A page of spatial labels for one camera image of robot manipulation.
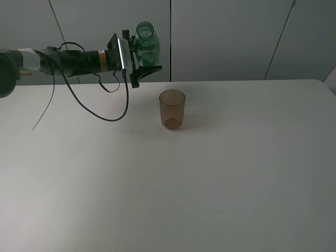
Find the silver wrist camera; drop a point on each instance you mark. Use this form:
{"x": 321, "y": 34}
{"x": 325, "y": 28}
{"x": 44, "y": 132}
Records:
{"x": 125, "y": 55}

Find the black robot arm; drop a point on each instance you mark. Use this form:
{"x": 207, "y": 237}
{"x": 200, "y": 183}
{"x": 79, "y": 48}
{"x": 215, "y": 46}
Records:
{"x": 52, "y": 61}

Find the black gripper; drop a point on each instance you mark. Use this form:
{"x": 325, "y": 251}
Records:
{"x": 114, "y": 60}

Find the green transparent plastic bottle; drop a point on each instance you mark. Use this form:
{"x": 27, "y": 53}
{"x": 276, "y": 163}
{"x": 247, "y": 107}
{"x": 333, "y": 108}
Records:
{"x": 146, "y": 45}

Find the pink translucent plastic cup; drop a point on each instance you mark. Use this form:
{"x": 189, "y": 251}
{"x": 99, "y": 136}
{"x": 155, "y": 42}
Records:
{"x": 172, "y": 105}

